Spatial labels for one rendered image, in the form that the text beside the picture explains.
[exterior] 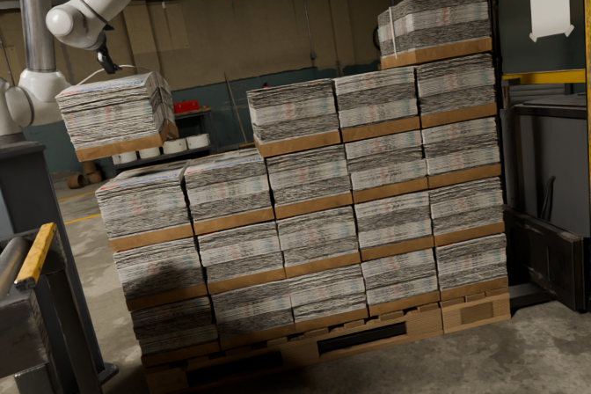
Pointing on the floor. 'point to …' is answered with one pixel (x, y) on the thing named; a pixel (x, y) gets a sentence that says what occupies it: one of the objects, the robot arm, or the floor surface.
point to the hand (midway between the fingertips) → (113, 47)
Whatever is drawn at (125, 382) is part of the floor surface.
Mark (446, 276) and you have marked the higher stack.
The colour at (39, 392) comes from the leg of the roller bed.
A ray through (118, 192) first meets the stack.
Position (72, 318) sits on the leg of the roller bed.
